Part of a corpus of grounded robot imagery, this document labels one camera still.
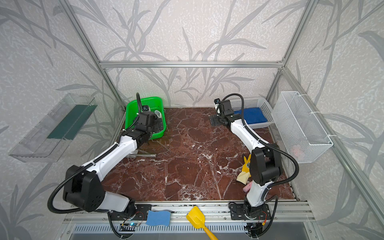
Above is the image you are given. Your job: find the blue towel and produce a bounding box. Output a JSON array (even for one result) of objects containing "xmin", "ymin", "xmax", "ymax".
[{"xmin": 244, "ymin": 108, "xmax": 268, "ymax": 125}]

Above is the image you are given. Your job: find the pink item in wire basket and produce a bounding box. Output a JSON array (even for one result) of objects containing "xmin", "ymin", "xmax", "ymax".
[{"xmin": 291, "ymin": 145, "xmax": 305, "ymax": 161}]

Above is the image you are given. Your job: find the yellow packet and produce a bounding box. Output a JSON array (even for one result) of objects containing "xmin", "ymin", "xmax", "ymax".
[{"xmin": 242, "ymin": 154, "xmax": 251, "ymax": 173}]

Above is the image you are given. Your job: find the white wire wall basket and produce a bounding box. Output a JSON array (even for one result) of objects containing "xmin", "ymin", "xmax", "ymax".
[{"xmin": 272, "ymin": 91, "xmax": 333, "ymax": 164}]

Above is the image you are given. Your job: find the white light-blue towel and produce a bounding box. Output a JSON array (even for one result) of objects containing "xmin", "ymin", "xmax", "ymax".
[{"xmin": 154, "ymin": 110, "xmax": 163, "ymax": 119}]

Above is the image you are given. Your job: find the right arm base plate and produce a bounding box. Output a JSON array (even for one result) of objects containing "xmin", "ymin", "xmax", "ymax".
[{"xmin": 229, "ymin": 202, "xmax": 271, "ymax": 221}]

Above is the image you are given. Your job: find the clear acrylic wall shelf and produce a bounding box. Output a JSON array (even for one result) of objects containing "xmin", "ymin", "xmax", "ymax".
[{"xmin": 9, "ymin": 94, "xmax": 98, "ymax": 163}]

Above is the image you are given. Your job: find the small circuit board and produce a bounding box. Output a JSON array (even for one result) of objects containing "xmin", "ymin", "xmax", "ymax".
[{"xmin": 119, "ymin": 222, "xmax": 142, "ymax": 233}]

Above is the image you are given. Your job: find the silver metal trowel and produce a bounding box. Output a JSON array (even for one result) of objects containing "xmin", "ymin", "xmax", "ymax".
[{"xmin": 127, "ymin": 153, "xmax": 157, "ymax": 158}]

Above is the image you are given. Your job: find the blue sponge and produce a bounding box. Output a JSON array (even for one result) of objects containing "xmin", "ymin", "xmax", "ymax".
[{"xmin": 146, "ymin": 211, "xmax": 171, "ymax": 227}]

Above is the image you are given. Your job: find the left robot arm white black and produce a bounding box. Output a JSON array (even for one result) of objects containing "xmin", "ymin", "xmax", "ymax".
[{"xmin": 47, "ymin": 95, "xmax": 166, "ymax": 218}]

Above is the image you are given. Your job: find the white plastic basket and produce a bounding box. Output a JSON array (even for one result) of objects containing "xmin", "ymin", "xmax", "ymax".
[{"xmin": 244, "ymin": 97, "xmax": 275, "ymax": 129}]

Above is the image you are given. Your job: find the pale yellow cloth piece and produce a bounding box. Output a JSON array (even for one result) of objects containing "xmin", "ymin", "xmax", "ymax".
[{"xmin": 237, "ymin": 171, "xmax": 251, "ymax": 185}]

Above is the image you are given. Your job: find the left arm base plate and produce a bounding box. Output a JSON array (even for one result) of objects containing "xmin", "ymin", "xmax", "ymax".
[{"xmin": 111, "ymin": 204, "xmax": 152, "ymax": 221}]

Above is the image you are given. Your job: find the yellow plastic shovel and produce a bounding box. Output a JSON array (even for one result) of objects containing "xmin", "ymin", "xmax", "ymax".
[{"xmin": 186, "ymin": 206, "xmax": 218, "ymax": 240}]

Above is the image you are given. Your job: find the green plastic basket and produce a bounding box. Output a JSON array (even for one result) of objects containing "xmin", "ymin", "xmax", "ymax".
[{"xmin": 125, "ymin": 97, "xmax": 167, "ymax": 140}]

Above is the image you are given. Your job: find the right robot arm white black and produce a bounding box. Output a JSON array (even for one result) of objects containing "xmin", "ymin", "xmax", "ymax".
[{"xmin": 210, "ymin": 94, "xmax": 300, "ymax": 220}]

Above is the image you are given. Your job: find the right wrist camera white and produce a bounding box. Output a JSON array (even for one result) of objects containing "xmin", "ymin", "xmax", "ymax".
[{"xmin": 214, "ymin": 99, "xmax": 222, "ymax": 116}]

